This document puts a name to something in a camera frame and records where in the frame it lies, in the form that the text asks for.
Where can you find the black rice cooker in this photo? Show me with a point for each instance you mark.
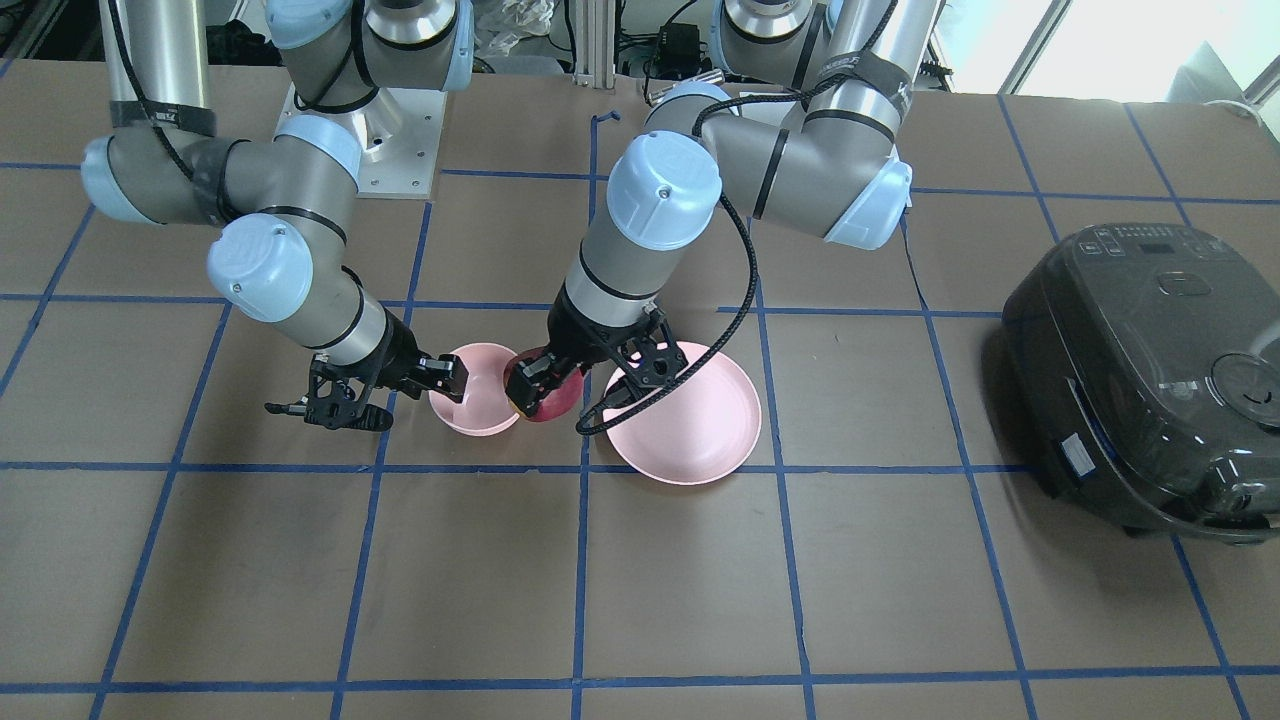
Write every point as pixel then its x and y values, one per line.
pixel 1147 357

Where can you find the red apple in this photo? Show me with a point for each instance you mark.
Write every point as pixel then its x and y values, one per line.
pixel 542 385

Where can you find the pink bowl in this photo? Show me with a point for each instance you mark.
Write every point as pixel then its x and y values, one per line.
pixel 485 409

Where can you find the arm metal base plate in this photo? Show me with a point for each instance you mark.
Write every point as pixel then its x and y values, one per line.
pixel 400 130

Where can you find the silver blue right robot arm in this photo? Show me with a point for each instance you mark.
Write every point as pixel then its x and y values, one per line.
pixel 282 207

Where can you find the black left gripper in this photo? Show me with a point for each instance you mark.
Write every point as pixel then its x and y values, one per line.
pixel 572 339

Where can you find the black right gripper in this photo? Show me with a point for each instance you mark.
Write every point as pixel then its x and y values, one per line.
pixel 403 359

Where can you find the aluminium frame post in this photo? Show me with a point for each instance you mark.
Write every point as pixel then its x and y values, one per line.
pixel 593 38

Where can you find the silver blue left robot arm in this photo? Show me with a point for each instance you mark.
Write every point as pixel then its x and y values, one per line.
pixel 831 171

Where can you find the pink plate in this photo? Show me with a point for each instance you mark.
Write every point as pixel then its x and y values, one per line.
pixel 702 432

